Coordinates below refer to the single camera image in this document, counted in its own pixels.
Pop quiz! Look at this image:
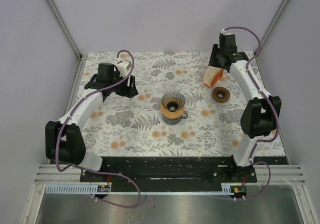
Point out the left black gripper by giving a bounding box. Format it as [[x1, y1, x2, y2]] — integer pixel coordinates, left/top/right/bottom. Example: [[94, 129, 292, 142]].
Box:
[[109, 71, 139, 98]]

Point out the paper coffee filter pack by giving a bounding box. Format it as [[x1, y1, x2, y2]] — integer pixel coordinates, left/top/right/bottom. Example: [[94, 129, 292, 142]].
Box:
[[203, 66, 224, 88]]

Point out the clear ribbed glass dripper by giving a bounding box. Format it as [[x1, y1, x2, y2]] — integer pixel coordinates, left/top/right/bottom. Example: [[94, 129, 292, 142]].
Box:
[[160, 91, 186, 118]]

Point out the light wooden dripper ring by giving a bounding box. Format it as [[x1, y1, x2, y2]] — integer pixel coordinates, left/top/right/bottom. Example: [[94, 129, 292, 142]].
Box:
[[159, 103, 186, 119]]

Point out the glass coffee server carafe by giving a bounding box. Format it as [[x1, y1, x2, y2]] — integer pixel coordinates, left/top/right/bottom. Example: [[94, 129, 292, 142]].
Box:
[[161, 112, 189, 125]]

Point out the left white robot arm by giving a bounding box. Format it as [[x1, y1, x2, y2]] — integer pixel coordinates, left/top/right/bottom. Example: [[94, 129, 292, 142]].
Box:
[[45, 61, 138, 181]]

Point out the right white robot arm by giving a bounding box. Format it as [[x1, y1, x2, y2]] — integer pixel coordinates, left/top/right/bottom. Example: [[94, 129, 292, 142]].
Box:
[[209, 31, 282, 182]]

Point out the floral patterned table mat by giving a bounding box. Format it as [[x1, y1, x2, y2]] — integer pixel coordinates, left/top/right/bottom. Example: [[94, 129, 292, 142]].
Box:
[[61, 50, 287, 157]]

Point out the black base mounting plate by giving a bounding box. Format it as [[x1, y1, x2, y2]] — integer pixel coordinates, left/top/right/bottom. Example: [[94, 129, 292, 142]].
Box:
[[79, 156, 258, 192]]

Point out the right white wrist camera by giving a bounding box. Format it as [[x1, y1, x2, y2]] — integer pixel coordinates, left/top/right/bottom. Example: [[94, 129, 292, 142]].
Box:
[[220, 29, 233, 36]]

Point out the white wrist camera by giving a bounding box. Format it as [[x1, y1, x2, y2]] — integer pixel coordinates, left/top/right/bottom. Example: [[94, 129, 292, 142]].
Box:
[[220, 29, 233, 36], [116, 60, 132, 77]]

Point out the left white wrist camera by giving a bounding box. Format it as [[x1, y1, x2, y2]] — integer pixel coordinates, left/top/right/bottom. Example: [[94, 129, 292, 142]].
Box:
[[116, 60, 132, 77]]

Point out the dark wooden ring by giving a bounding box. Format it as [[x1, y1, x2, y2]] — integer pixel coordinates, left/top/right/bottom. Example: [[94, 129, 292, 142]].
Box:
[[211, 86, 231, 102]]

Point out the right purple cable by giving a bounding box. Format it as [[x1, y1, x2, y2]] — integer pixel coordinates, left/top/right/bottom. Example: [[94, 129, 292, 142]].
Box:
[[219, 26, 281, 201]]

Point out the purple cable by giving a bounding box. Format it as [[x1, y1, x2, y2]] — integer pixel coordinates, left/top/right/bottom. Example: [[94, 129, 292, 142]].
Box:
[[56, 50, 142, 207], [219, 26, 281, 201]]

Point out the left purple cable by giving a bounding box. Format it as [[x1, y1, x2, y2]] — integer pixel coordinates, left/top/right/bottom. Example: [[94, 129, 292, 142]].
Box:
[[56, 50, 142, 207]]

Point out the white slotted cable duct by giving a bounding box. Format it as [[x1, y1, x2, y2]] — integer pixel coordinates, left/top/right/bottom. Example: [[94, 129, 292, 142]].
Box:
[[45, 184, 234, 196]]

